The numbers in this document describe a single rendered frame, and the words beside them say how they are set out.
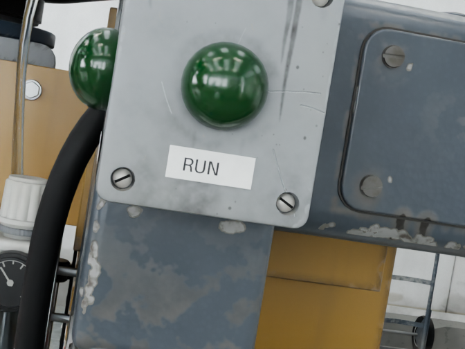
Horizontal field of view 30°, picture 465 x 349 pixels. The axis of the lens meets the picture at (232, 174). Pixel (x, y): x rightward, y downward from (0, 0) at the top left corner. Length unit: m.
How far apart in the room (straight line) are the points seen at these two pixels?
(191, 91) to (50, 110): 0.44
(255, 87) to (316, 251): 0.34
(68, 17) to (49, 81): 4.82
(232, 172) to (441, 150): 0.11
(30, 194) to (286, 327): 0.23
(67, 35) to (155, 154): 5.24
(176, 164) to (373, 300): 0.41
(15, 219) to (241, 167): 0.28
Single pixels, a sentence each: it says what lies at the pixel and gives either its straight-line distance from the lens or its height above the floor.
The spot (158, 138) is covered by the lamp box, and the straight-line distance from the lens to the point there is 0.30.
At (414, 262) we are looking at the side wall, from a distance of 5.99.
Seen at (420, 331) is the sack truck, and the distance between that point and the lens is 5.88.
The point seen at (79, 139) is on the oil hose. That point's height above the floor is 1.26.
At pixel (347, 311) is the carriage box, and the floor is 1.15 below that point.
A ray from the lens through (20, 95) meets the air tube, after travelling 0.54.
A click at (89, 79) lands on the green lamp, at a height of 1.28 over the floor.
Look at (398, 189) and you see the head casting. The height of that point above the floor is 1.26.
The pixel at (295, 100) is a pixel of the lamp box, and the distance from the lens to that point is 0.30.
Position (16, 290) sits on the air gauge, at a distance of 0.55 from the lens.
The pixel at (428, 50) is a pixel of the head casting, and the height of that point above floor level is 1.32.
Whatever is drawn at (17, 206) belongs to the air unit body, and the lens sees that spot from 0.56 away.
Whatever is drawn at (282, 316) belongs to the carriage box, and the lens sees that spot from 0.67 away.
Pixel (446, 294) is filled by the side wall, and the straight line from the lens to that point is 6.12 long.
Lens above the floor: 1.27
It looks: 3 degrees down
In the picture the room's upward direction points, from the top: 9 degrees clockwise
